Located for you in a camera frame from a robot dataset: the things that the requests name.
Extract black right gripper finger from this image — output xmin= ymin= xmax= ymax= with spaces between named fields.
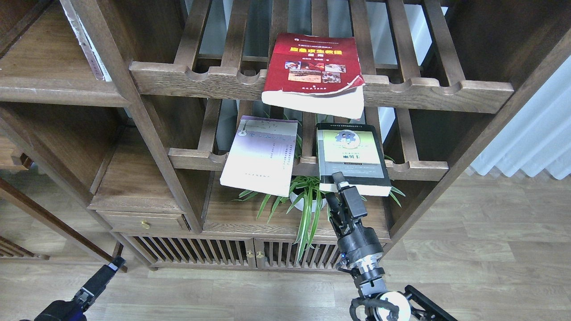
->
xmin=332 ymin=172 xmax=367 ymax=223

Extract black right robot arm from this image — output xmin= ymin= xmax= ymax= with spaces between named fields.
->
xmin=326 ymin=172 xmax=454 ymax=321

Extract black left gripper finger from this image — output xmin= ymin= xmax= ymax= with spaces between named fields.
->
xmin=74 ymin=256 xmax=126 ymax=308

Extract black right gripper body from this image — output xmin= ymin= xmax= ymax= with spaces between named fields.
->
xmin=334 ymin=214 xmax=383 ymax=272

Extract red thick book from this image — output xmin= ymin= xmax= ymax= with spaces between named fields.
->
xmin=261 ymin=33 xmax=365 ymax=119

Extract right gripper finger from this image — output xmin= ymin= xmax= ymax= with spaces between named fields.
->
xmin=326 ymin=192 xmax=346 ymax=235

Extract green spider plant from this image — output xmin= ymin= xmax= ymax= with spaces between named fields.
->
xmin=234 ymin=114 xmax=406 ymax=264

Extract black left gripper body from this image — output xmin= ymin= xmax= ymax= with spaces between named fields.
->
xmin=34 ymin=300 xmax=91 ymax=321

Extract worn white upright book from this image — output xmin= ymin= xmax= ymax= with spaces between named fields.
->
xmin=60 ymin=0 xmax=112 ymax=82

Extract dark wooden bookshelf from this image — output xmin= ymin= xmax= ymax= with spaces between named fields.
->
xmin=1 ymin=0 xmax=570 ymax=272

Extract black green cover book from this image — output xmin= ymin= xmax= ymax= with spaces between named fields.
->
xmin=316 ymin=123 xmax=391 ymax=197

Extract white plant pot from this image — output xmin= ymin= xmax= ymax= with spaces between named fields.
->
xmin=290 ymin=191 xmax=318 ymax=213

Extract pale purple paperback book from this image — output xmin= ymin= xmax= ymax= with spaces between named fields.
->
xmin=220 ymin=115 xmax=298 ymax=197

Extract white curtain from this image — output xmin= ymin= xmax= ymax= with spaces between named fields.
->
xmin=469 ymin=58 xmax=571 ymax=180

